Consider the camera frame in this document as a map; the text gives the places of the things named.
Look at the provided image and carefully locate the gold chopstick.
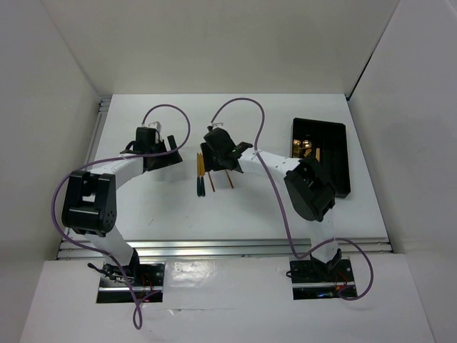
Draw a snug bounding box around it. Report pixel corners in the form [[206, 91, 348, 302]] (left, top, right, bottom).
[[225, 171, 234, 189], [208, 172, 216, 192]]

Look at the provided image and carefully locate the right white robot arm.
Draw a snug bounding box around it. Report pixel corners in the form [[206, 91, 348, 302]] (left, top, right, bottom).
[[201, 126, 341, 280]]

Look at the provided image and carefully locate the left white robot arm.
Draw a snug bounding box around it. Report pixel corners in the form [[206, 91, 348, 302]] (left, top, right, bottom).
[[61, 122, 182, 285]]

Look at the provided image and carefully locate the black cutlery tray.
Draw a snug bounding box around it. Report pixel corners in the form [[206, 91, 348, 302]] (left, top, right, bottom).
[[291, 118, 351, 199]]

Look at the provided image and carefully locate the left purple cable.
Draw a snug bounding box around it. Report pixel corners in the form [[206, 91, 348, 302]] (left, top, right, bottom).
[[51, 104, 192, 329]]

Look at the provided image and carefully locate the purple cable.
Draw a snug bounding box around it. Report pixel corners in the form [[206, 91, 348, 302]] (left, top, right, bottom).
[[51, 104, 192, 329], [210, 98, 375, 302]]

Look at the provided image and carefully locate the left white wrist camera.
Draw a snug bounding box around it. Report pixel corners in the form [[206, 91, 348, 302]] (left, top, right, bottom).
[[146, 121, 162, 132]]

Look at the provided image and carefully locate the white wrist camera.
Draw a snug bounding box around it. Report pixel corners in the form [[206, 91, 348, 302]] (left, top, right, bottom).
[[207, 123, 224, 130], [146, 121, 162, 132]]

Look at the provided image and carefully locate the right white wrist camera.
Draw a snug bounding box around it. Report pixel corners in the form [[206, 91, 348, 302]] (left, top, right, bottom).
[[207, 123, 224, 130]]

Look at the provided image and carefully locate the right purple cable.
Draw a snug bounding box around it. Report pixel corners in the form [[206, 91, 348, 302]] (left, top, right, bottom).
[[210, 98, 375, 302]]

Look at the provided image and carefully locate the aluminium frame rail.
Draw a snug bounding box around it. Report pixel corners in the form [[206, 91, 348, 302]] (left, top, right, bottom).
[[56, 93, 393, 260]]

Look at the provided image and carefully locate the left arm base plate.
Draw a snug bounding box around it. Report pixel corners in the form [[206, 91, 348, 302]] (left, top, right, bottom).
[[88, 262, 165, 304]]

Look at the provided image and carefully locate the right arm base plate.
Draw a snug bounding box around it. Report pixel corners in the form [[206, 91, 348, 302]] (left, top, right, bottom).
[[286, 259, 358, 300]]

